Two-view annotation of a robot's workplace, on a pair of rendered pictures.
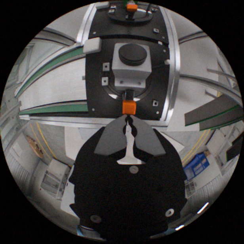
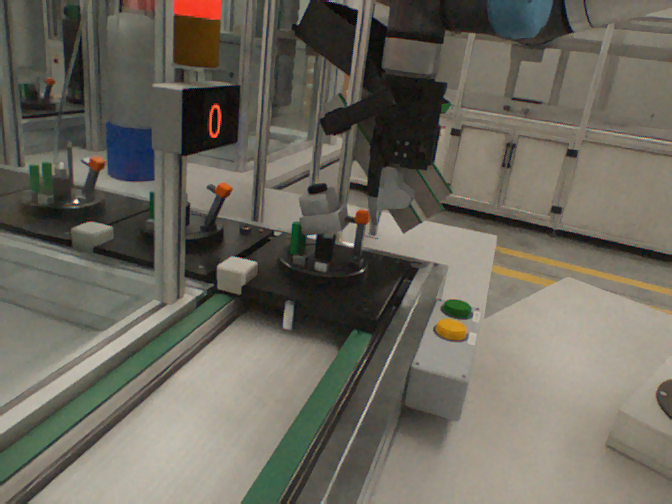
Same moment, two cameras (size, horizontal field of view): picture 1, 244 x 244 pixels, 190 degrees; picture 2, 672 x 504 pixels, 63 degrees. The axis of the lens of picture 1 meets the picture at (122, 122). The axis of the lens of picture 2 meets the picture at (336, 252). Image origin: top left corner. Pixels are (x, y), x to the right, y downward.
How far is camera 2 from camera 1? 0.79 m
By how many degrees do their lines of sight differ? 80
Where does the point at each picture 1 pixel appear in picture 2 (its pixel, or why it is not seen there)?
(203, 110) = not seen: hidden behind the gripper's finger
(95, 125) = (413, 330)
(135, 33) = (244, 245)
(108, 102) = (360, 292)
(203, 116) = not seen: hidden behind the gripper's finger
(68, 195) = not seen: outside the picture
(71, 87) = (281, 370)
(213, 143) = (651, 208)
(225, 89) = (347, 150)
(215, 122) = (413, 174)
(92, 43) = (238, 262)
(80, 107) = (353, 346)
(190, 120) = (408, 214)
